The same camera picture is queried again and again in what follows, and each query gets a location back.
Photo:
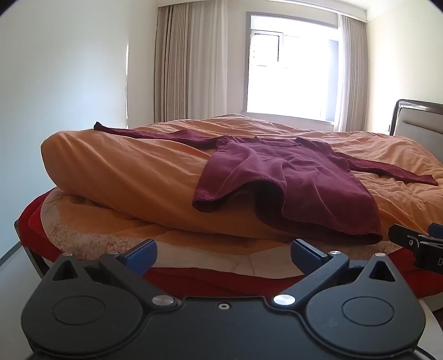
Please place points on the padded bed headboard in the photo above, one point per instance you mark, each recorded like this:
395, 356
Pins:
420, 121

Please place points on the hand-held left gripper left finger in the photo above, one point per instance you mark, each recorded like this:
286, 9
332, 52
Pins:
142, 256

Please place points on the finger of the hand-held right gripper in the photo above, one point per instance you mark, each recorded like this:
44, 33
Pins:
403, 236
436, 231

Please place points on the window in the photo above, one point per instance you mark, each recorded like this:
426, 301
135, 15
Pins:
290, 65

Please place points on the beige curtain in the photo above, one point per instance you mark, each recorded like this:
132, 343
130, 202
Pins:
353, 72
190, 62

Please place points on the beige patterned mattress cover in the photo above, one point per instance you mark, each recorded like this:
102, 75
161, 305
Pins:
193, 249

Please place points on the orange duvet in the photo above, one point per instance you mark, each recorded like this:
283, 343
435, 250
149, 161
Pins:
131, 166

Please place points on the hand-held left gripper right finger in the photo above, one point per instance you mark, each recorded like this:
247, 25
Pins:
304, 257

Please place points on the maroon long-sleeve shirt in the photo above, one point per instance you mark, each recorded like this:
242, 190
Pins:
294, 173

